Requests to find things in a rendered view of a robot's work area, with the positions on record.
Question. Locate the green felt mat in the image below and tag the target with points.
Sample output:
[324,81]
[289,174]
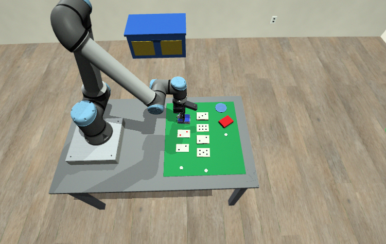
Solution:
[226,156]

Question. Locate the blue round disc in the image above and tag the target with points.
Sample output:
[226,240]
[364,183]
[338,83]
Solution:
[220,107]

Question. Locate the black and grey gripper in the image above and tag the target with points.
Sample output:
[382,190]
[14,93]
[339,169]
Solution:
[178,108]

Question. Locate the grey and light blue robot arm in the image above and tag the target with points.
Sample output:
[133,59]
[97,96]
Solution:
[69,19]

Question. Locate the red rectangular tile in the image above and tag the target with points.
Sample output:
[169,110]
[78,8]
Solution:
[225,121]

